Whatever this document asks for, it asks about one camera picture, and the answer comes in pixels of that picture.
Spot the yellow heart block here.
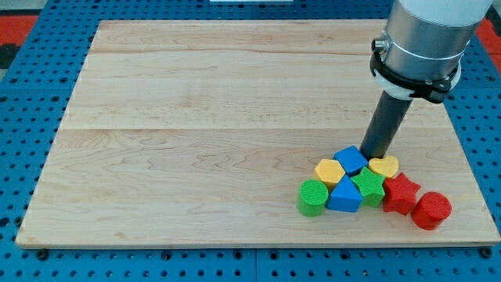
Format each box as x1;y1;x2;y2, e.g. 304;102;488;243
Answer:
369;156;399;178

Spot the red star block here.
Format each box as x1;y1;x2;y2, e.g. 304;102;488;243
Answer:
383;172;421;215

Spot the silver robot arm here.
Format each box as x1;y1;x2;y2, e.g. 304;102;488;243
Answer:
370;0;492;103

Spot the green star block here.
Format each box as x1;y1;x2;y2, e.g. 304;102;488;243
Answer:
351;167;386;208

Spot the wooden board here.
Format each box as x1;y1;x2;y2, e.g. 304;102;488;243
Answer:
16;20;500;249

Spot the green cylinder block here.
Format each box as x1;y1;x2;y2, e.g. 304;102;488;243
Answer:
296;179;329;217

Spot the yellow hexagon block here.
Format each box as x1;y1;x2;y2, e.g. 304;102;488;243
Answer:
313;159;345;192

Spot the blue cube block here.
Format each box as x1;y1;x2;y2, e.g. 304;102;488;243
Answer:
333;146;369;177

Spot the blue triangle block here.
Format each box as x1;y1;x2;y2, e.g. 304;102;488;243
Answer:
326;175;363;212

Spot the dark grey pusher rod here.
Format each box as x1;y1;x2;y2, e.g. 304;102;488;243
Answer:
359;92;412;160

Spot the red cylinder block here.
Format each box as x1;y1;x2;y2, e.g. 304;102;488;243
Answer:
411;191;452;230

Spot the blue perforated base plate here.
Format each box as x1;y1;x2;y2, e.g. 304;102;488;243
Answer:
1;0;500;281

